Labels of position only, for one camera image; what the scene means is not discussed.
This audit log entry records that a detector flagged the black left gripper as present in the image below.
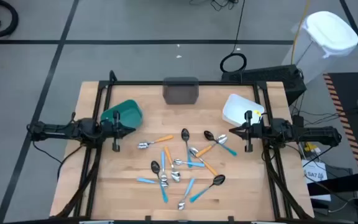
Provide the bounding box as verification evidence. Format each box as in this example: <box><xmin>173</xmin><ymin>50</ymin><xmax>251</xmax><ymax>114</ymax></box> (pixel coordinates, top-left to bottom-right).
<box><xmin>99</xmin><ymin>110</ymin><xmax>137</xmax><ymax>152</ymax></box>

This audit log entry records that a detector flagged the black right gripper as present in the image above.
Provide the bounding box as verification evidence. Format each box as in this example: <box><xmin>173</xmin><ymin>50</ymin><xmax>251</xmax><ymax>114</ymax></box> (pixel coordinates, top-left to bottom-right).
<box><xmin>229</xmin><ymin>110</ymin><xmax>265</xmax><ymax>152</ymax></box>

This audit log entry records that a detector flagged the teal-handled black spoon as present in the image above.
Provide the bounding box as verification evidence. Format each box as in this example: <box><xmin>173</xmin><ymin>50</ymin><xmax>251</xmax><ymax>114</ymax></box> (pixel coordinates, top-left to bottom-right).
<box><xmin>150</xmin><ymin>160</ymin><xmax>170</xmax><ymax>204</ymax></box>
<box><xmin>203</xmin><ymin>130</ymin><xmax>238</xmax><ymax>157</ymax></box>
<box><xmin>189</xmin><ymin>174</ymin><xmax>226</xmax><ymax>203</ymax></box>
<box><xmin>181</xmin><ymin>128</ymin><xmax>194</xmax><ymax>169</ymax></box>

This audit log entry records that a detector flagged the orange-handled silver spoon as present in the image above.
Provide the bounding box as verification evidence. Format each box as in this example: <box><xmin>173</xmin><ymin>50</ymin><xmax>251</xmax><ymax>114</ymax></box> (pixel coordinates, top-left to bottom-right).
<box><xmin>188</xmin><ymin>147</ymin><xmax>219</xmax><ymax>177</ymax></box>
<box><xmin>195</xmin><ymin>134</ymin><xmax>229</xmax><ymax>158</ymax></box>
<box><xmin>137</xmin><ymin>134</ymin><xmax>174</xmax><ymax>150</ymax></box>

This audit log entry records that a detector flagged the wooden-bowl spoon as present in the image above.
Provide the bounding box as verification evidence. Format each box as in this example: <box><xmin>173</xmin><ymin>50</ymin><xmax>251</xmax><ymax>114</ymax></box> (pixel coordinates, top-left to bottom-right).
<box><xmin>163</xmin><ymin>146</ymin><xmax>181</xmax><ymax>183</ymax></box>

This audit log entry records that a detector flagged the light-blue-handled silver spoon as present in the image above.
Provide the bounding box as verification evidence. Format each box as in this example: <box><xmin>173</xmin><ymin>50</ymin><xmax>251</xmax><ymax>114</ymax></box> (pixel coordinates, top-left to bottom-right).
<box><xmin>136</xmin><ymin>177</ymin><xmax>170</xmax><ymax>189</ymax></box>
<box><xmin>160</xmin><ymin>151</ymin><xmax>169</xmax><ymax>184</ymax></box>
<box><xmin>177</xmin><ymin>177</ymin><xmax>196</xmax><ymax>211</ymax></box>
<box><xmin>173</xmin><ymin>158</ymin><xmax>206</xmax><ymax>168</ymax></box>

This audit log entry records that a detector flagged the teal plastic bin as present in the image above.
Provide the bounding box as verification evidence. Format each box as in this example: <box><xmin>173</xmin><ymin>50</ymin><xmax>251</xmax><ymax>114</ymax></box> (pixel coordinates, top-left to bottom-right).
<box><xmin>100</xmin><ymin>99</ymin><xmax>144</xmax><ymax>130</ymax></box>

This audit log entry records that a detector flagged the white plastic bin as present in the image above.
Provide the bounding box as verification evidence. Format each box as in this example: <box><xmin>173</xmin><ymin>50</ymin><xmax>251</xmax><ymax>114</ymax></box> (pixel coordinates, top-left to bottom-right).
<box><xmin>221</xmin><ymin>93</ymin><xmax>265</xmax><ymax>128</ymax></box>

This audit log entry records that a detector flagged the black power adapter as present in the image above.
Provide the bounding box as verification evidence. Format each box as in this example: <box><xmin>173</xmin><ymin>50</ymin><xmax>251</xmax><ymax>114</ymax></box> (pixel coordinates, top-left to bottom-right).
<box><xmin>291</xmin><ymin>114</ymin><xmax>305</xmax><ymax>128</ymax></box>

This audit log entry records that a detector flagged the grey translucent plastic bin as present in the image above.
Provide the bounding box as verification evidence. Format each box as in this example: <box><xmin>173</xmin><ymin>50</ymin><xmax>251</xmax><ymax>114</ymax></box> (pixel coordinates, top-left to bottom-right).
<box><xmin>162</xmin><ymin>77</ymin><xmax>200</xmax><ymax>105</ymax></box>

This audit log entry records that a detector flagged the yellow power plug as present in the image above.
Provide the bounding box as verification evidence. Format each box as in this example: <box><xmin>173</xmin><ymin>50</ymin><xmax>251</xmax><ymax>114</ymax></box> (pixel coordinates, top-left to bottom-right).
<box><xmin>303</xmin><ymin>141</ymin><xmax>321</xmax><ymax>155</ymax></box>

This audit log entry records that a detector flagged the white SA7 label sheet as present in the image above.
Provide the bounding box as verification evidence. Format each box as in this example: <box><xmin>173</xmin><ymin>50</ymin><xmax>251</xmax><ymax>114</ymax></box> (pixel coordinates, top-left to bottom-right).
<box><xmin>301</xmin><ymin>159</ymin><xmax>332</xmax><ymax>202</ymax></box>

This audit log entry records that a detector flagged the hazard-striped black platform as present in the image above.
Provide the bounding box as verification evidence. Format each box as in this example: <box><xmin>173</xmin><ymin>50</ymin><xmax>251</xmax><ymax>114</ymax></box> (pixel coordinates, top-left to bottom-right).
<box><xmin>323</xmin><ymin>72</ymin><xmax>358</xmax><ymax>174</ymax></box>

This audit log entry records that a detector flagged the white lidded trash bin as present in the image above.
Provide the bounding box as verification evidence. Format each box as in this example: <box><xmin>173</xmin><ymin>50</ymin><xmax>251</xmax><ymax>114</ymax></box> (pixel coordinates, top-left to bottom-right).
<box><xmin>281</xmin><ymin>11</ymin><xmax>358</xmax><ymax>83</ymax></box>

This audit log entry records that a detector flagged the black cable with coil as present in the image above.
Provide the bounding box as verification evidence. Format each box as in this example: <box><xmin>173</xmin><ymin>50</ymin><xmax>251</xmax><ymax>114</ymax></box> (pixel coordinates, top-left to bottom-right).
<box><xmin>219</xmin><ymin>0</ymin><xmax>248</xmax><ymax>74</ymax></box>

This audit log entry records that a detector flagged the yellow hanging cable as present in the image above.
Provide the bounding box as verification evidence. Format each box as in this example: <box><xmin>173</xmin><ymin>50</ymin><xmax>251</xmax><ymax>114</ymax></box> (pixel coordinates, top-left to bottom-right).
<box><xmin>290</xmin><ymin>0</ymin><xmax>311</xmax><ymax>63</ymax></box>

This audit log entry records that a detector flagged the black cable bundle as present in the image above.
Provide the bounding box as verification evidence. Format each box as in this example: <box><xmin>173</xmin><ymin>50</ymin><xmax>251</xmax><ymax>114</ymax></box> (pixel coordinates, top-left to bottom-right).
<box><xmin>188</xmin><ymin>0</ymin><xmax>239</xmax><ymax>12</ymax></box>

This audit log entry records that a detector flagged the black vacuum hose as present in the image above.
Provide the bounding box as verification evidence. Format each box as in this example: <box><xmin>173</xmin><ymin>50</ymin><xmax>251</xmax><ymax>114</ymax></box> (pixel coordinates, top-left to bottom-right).
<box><xmin>0</xmin><ymin>0</ymin><xmax>20</xmax><ymax>38</ymax></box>

